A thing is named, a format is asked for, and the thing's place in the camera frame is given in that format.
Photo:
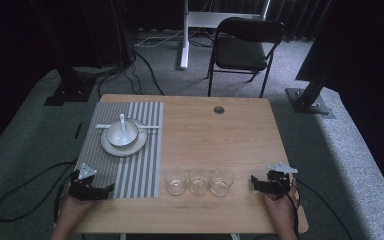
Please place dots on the person's right hand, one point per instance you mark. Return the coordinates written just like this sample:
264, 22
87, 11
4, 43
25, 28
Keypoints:
281, 208

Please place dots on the white ceramic spoon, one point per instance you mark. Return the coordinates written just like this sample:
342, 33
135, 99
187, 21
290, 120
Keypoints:
123, 131

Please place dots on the white bowl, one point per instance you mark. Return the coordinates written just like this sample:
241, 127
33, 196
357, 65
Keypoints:
116, 136

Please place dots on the clear glass cup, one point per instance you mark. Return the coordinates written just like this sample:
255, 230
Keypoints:
199, 182
221, 183
175, 183

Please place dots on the white round plate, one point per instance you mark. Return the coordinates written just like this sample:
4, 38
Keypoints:
136, 145

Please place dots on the black folding chair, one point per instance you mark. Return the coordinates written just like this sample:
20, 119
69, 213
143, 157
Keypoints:
241, 50

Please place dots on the grey striped placemat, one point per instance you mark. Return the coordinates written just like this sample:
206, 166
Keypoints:
146, 160

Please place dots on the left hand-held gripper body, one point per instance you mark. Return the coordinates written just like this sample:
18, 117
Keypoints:
81, 186

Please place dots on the black metal stand with baseplate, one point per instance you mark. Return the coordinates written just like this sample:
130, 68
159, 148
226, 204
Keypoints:
308, 100

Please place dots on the person's left hand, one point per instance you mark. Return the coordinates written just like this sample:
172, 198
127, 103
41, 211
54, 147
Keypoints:
73, 208

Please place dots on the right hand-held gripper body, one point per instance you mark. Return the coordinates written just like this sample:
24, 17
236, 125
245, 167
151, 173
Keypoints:
278, 181

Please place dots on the white desk frame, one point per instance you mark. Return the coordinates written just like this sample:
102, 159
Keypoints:
200, 20

